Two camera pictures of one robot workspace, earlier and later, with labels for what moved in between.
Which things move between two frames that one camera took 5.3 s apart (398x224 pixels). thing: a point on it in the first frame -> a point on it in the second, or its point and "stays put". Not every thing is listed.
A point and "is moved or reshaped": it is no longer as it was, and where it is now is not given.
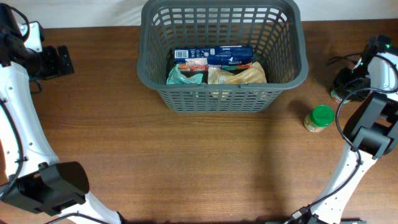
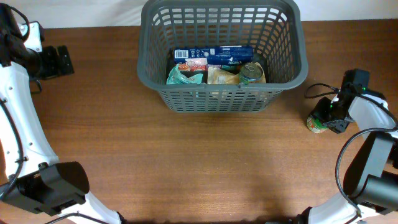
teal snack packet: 176,76 stays put
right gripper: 340,79 -> 318,111
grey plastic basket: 275,28 stays put
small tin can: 337,99 is moved or reshaped
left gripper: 54,65 stays put
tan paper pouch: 254,73 stays put
